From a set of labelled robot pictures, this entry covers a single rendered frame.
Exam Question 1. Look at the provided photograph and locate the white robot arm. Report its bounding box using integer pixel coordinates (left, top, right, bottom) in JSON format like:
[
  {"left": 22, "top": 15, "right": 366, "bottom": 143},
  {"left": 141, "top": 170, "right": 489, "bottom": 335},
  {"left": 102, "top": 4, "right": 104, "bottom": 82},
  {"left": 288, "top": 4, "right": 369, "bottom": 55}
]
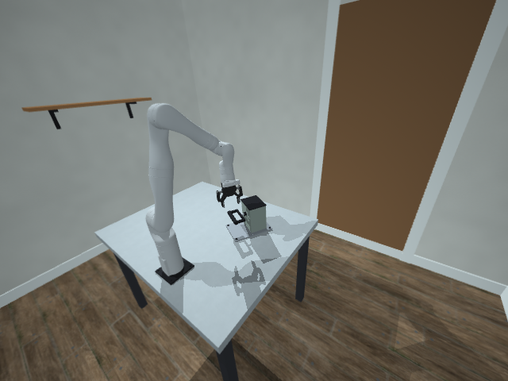
[{"left": 145, "top": 103, "right": 240, "bottom": 276}]

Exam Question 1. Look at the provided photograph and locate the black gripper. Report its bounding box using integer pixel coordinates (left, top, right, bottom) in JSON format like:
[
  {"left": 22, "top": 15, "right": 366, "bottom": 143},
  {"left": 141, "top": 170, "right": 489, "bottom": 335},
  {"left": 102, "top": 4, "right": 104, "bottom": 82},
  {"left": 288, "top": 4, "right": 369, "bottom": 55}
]
[{"left": 216, "top": 183, "right": 243, "bottom": 208}]

